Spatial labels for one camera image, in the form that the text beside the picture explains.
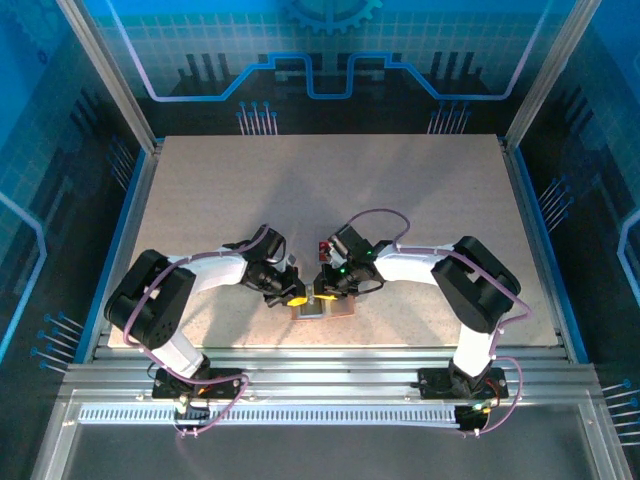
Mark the aluminium cross beam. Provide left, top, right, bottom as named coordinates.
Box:
left=59, top=346, right=606, bottom=404

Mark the black connector box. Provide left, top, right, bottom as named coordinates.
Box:
left=173, top=399, right=211, bottom=429
left=455, top=404, right=489, bottom=431

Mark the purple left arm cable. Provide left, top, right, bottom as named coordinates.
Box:
left=121, top=223, right=271, bottom=440

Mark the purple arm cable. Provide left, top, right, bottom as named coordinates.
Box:
left=345, top=208, right=531, bottom=440
left=121, top=223, right=271, bottom=440

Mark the white slotted cable duct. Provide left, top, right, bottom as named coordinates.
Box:
left=77, top=404, right=464, bottom=427

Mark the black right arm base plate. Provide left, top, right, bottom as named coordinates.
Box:
left=418, top=367, right=509, bottom=400

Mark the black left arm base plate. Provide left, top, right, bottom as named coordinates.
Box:
left=151, top=367, right=242, bottom=400

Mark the aluminium side rail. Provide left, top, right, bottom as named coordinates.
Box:
left=82, top=142, right=164, bottom=364
left=497, top=137, right=576, bottom=364

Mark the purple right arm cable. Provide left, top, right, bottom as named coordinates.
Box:
left=345, top=208, right=531, bottom=440

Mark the aluminium frame post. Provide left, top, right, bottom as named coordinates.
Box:
left=501, top=0, right=605, bottom=154
left=55, top=0, right=165, bottom=154

